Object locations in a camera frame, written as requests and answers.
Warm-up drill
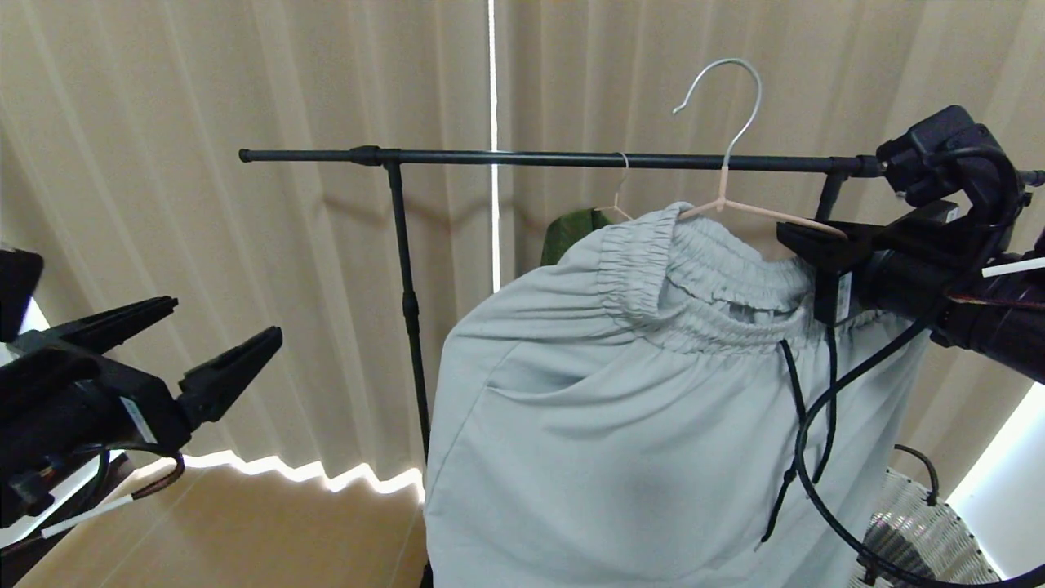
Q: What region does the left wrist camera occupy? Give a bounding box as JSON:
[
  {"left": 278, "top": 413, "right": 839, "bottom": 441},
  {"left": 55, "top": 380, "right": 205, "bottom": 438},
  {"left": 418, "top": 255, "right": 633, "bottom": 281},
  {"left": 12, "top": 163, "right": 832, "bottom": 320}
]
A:
[{"left": 0, "top": 247, "right": 45, "bottom": 344}]

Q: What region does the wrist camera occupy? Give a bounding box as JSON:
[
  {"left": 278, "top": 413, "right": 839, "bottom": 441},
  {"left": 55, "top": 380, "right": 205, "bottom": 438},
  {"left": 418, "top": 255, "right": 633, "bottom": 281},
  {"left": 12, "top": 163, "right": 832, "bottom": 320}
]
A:
[
  {"left": 875, "top": 105, "right": 1031, "bottom": 246},
  {"left": 0, "top": 247, "right": 45, "bottom": 344}
]

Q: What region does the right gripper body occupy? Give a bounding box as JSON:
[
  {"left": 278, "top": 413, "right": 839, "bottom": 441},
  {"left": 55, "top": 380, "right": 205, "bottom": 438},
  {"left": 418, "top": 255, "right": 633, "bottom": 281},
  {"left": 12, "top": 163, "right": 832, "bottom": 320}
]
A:
[{"left": 776, "top": 220, "right": 972, "bottom": 327}]

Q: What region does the white laundry basket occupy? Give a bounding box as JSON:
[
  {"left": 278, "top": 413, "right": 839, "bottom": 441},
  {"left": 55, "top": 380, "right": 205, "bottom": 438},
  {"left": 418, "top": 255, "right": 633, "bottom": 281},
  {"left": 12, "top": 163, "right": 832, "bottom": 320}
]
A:
[{"left": 849, "top": 444, "right": 1001, "bottom": 588}]

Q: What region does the pale grey garment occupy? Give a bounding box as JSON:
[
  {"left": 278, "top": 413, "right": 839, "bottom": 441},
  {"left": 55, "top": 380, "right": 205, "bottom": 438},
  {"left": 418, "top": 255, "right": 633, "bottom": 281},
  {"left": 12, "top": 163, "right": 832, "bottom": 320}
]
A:
[{"left": 423, "top": 202, "right": 932, "bottom": 588}]

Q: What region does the pink clothes hanger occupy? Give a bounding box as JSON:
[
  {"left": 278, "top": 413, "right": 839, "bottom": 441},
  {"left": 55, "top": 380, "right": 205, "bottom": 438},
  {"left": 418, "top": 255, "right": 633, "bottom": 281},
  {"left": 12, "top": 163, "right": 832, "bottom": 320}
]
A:
[
  {"left": 672, "top": 58, "right": 848, "bottom": 240},
  {"left": 594, "top": 153, "right": 634, "bottom": 223}
]

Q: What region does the green short-sleeved shirt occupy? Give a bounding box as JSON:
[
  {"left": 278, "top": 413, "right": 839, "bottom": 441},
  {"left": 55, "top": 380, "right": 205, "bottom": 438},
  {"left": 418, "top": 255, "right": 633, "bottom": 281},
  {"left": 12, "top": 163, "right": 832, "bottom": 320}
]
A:
[{"left": 540, "top": 207, "right": 613, "bottom": 267}]

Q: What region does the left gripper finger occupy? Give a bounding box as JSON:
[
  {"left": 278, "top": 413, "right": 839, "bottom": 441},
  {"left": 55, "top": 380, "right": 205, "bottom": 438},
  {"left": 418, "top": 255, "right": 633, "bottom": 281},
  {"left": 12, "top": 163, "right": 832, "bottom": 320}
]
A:
[
  {"left": 41, "top": 296, "right": 179, "bottom": 356},
  {"left": 176, "top": 326, "right": 284, "bottom": 431}
]

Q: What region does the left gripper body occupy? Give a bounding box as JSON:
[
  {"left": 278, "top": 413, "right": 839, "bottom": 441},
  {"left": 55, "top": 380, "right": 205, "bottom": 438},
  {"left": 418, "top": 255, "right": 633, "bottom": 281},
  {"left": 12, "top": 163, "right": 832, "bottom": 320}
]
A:
[{"left": 0, "top": 331, "right": 193, "bottom": 470}]

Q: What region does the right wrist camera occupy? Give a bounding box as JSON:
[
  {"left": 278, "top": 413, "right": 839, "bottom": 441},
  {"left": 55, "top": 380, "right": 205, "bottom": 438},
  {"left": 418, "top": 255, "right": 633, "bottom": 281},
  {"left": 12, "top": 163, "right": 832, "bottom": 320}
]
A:
[{"left": 875, "top": 105, "right": 1031, "bottom": 246}]

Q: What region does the black clothes rack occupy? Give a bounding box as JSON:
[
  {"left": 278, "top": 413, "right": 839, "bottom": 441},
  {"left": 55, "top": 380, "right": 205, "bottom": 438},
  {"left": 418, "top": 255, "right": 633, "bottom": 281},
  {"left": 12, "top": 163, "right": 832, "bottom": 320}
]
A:
[{"left": 238, "top": 145, "right": 1045, "bottom": 588}]

